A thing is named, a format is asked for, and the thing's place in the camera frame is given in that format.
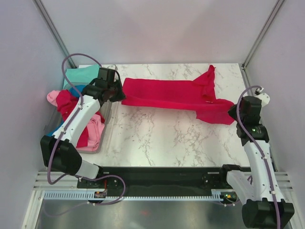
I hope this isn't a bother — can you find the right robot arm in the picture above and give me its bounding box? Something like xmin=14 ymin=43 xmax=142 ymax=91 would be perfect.
xmin=218 ymin=93 xmax=295 ymax=229

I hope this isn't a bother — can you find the light pink t shirt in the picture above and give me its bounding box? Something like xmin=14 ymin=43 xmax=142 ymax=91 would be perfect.
xmin=46 ymin=89 xmax=106 ymax=152

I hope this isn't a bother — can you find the teal folded t shirt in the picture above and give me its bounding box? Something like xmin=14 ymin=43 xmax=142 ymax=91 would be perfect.
xmin=65 ymin=64 xmax=100 ymax=84

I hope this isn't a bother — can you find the left aluminium frame post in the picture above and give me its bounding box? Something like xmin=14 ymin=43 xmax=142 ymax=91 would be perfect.
xmin=33 ymin=0 xmax=70 ymax=57

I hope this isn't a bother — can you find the blue t shirt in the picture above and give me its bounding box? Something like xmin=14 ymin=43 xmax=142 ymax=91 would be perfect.
xmin=47 ymin=85 xmax=85 ymax=136

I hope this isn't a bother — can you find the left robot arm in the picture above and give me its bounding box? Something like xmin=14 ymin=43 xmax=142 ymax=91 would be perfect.
xmin=41 ymin=67 xmax=126 ymax=187

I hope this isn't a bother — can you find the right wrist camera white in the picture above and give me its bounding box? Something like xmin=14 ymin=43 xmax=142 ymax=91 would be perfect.
xmin=254 ymin=87 xmax=270 ymax=107

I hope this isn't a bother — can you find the white cable duct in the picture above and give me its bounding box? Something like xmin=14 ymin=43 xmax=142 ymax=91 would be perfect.
xmin=43 ymin=190 xmax=233 ymax=201

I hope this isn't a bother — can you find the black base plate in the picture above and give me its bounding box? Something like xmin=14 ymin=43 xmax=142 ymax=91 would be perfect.
xmin=77 ymin=165 xmax=251 ymax=197

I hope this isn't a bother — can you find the right aluminium frame post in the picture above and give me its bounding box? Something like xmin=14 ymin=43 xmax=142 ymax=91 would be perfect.
xmin=241 ymin=0 xmax=286 ymax=71

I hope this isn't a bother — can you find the aluminium frame post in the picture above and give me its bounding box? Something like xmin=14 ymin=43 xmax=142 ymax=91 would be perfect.
xmin=241 ymin=0 xmax=286 ymax=71
xmin=33 ymin=0 xmax=70 ymax=57

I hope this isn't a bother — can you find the clear plastic bin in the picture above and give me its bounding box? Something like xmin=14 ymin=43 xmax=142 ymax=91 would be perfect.
xmin=44 ymin=82 xmax=114 ymax=155

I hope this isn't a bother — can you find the crimson t shirt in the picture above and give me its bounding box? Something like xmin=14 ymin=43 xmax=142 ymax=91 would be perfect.
xmin=56 ymin=90 xmax=105 ymax=148
xmin=122 ymin=65 xmax=234 ymax=125

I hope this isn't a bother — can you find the aluminium frame rail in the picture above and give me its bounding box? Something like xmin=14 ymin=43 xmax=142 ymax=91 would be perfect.
xmin=241 ymin=64 xmax=278 ymax=171

